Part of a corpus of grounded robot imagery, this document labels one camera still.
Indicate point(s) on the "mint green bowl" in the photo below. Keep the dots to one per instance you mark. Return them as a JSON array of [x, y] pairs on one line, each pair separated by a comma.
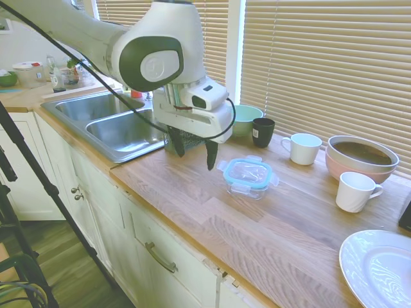
[[244, 126]]

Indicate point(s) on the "black camera tripod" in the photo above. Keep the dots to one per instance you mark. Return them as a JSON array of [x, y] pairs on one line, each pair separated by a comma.
[[51, 189]]

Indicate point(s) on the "grey plastic cutlery basket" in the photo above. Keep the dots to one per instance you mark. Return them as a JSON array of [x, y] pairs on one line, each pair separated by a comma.
[[192, 142]]

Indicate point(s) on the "metal cabinet knob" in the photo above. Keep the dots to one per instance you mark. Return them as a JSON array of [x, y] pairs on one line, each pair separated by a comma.
[[74, 190], [79, 196]]

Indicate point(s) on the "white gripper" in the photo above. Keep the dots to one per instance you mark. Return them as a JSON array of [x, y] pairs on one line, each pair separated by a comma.
[[192, 125]]

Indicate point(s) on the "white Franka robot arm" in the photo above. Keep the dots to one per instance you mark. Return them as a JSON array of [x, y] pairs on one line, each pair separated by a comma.
[[151, 38]]

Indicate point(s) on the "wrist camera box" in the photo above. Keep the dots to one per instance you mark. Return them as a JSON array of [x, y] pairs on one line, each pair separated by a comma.
[[208, 96]]

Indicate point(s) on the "tall white mug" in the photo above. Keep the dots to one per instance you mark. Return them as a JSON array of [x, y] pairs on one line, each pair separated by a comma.
[[353, 195]]

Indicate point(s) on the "glass jar with plant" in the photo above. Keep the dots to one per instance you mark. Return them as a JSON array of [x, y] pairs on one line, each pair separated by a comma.
[[71, 75]]

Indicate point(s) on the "pink bowl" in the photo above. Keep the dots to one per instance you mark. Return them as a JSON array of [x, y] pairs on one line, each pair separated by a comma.
[[337, 173]]

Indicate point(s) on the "clear lid with teal seal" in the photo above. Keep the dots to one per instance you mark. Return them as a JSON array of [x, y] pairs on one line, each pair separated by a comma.
[[247, 171]]

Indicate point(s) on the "wide white mug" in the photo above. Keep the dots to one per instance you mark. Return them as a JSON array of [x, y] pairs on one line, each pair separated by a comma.
[[305, 150]]

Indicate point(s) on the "small black appliance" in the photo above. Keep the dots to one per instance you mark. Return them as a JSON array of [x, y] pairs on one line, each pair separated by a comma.
[[406, 221]]

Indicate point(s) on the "white base cabinet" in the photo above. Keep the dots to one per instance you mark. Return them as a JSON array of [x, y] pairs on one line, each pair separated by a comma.
[[96, 208]]

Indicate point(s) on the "wide beige window blind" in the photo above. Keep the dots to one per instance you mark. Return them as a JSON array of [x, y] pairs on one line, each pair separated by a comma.
[[321, 64]]

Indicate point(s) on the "white lidded container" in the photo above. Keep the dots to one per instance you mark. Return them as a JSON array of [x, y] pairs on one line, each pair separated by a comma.
[[29, 75]]

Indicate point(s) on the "small red object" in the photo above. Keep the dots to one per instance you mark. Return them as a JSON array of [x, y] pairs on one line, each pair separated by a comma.
[[136, 93]]

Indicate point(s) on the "black cup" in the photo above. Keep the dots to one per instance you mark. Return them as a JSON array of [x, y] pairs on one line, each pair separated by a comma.
[[263, 134]]

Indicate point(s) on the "stainless steel sink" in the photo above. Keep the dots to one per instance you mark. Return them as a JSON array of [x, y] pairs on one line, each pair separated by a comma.
[[122, 134]]

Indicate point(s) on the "white plate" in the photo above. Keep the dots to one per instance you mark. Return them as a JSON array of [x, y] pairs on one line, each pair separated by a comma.
[[379, 272]]

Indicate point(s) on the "clear glass food container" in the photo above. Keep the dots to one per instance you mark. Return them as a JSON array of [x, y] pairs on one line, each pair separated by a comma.
[[247, 192]]

